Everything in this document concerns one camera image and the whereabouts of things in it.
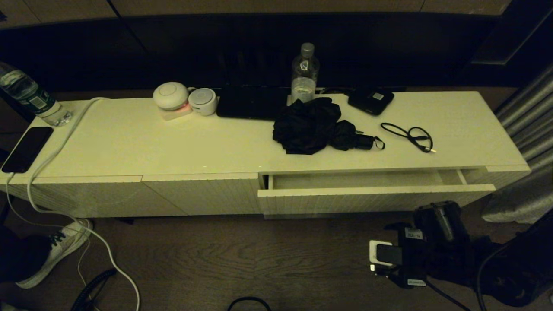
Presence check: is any white drawer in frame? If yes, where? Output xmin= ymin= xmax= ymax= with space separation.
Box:
xmin=257 ymin=169 xmax=496 ymax=219

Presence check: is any black folding umbrella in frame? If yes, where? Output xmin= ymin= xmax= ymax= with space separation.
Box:
xmin=272 ymin=97 xmax=386 ymax=155

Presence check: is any white low cabinet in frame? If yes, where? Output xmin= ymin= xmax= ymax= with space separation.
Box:
xmin=0 ymin=91 xmax=531 ymax=219

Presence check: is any grey curtain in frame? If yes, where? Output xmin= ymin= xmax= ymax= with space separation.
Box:
xmin=482 ymin=63 xmax=553 ymax=225

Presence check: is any small black router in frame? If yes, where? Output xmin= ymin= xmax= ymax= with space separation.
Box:
xmin=348 ymin=88 xmax=395 ymax=116

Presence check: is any clear water bottle grey cap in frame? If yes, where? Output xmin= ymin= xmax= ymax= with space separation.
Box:
xmin=290 ymin=42 xmax=321 ymax=104

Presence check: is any black flat set-top box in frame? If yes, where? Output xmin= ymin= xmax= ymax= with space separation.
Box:
xmin=216 ymin=86 xmax=289 ymax=121

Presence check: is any small white round speaker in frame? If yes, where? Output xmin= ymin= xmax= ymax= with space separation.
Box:
xmin=188 ymin=88 xmax=218 ymax=116

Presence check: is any large white round lamp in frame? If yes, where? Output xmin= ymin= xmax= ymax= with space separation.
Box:
xmin=153 ymin=82 xmax=193 ymax=121

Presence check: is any white sneaker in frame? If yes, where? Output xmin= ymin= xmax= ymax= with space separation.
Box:
xmin=16 ymin=219 xmax=92 ymax=289

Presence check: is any black smartphone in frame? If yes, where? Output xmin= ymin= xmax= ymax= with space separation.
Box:
xmin=1 ymin=127 xmax=54 ymax=174

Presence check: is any water bottle green label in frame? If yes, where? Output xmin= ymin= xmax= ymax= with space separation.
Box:
xmin=0 ymin=62 xmax=73 ymax=127

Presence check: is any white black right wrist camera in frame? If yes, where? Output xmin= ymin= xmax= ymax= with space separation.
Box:
xmin=369 ymin=240 xmax=403 ymax=267

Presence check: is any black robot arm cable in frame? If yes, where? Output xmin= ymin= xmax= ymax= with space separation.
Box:
xmin=426 ymin=240 xmax=519 ymax=311

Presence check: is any black audio cable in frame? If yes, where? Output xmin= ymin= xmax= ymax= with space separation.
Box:
xmin=381 ymin=123 xmax=437 ymax=153

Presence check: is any black looped floor cable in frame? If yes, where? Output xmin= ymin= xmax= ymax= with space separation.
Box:
xmin=227 ymin=296 xmax=272 ymax=311

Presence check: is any black coiled cable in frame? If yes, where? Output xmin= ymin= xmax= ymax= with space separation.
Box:
xmin=70 ymin=269 xmax=118 ymax=311

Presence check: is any thick white power cord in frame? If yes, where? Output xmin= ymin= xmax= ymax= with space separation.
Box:
xmin=27 ymin=97 xmax=141 ymax=311

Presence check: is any thin white charging cable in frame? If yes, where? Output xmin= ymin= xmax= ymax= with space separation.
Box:
xmin=4 ymin=172 xmax=100 ymax=311

